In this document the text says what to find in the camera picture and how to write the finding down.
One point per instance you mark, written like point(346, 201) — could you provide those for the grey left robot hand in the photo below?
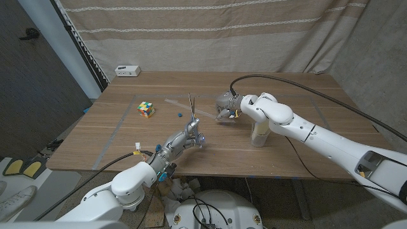
point(173, 144)

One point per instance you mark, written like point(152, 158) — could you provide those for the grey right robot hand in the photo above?
point(227, 100)

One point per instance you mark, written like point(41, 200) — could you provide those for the clear tape strip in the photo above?
point(203, 112)

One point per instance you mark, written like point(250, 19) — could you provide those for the orange and grey scissors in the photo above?
point(191, 105)

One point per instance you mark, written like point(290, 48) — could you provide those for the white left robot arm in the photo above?
point(130, 186)

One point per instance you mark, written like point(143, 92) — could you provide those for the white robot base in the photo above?
point(222, 206)

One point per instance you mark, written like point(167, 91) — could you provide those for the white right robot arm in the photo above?
point(318, 136)

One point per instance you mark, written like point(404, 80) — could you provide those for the Rubik's cube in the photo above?
point(146, 109)

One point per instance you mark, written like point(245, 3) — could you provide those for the cream curved stick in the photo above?
point(261, 128)

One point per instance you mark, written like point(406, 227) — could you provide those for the crumpled white paper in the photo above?
point(181, 192)

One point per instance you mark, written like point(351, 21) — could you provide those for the clear plastic cup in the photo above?
point(259, 140)

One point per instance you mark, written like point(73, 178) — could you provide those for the beige striped curtain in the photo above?
point(206, 41)

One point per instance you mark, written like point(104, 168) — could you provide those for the white power strip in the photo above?
point(127, 71)

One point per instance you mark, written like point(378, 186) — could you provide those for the small blue floor scrap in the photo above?
point(86, 110)

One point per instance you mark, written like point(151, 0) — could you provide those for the black floor clutter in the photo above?
point(54, 144)

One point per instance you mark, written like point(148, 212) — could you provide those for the grey metal table leg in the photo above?
point(300, 200)

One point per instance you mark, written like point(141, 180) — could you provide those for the black zigzag edge strip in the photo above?
point(86, 51)

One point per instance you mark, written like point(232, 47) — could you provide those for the yellow and black foot pedal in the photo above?
point(33, 168)
point(13, 167)

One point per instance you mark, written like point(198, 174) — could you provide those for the white sneaker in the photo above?
point(17, 203)

